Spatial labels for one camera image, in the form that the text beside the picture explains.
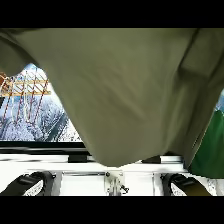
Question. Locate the olive green shirt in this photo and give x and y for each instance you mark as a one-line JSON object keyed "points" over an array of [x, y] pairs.
{"points": [[120, 93]]}

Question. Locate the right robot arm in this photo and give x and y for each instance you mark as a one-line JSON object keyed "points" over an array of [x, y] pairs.
{"points": [[186, 185]]}

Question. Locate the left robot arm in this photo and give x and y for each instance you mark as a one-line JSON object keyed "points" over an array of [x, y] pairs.
{"points": [[25, 183]]}

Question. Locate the brown clothes hanger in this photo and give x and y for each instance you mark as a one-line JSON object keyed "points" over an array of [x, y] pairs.
{"points": [[31, 87]]}

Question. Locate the dark green garment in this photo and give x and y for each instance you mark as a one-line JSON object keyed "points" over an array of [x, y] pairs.
{"points": [[210, 150]]}

